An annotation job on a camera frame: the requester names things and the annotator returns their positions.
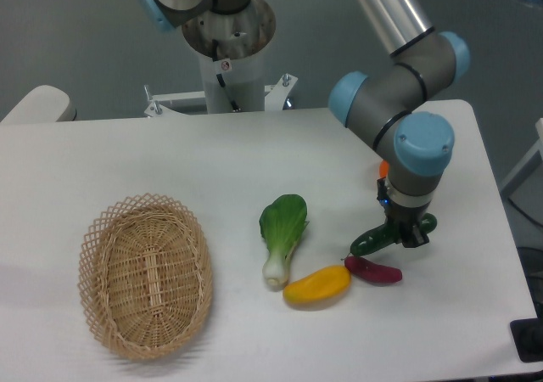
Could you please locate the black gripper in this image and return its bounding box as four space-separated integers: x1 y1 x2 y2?
377 177 430 248

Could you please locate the dark green cucumber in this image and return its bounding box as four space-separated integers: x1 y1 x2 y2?
347 213 438 257

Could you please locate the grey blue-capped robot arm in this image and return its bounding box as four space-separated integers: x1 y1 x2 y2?
140 0 470 256

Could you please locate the purple sweet potato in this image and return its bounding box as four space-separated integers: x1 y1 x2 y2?
344 256 403 284

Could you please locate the orange tangerine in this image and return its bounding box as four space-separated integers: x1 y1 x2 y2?
378 160 389 178

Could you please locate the yellow mango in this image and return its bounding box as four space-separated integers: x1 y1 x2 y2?
283 265 351 306

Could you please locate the white furniture at right edge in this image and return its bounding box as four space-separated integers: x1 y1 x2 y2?
499 119 542 200

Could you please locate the green bok choy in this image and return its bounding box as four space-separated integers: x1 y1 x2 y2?
259 194 309 289

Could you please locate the black table clamp device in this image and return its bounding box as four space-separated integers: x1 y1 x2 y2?
510 318 542 363

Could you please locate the woven wicker basket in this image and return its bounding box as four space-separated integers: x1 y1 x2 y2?
78 194 213 361

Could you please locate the white chair armrest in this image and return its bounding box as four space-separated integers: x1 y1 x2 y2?
1 85 77 126

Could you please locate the white pedestal base frame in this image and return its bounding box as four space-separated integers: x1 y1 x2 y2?
143 73 299 118

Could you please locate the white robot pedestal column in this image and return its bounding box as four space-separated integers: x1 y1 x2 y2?
182 0 277 115

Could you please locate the black cable on pedestal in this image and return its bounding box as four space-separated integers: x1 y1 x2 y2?
210 38 242 114

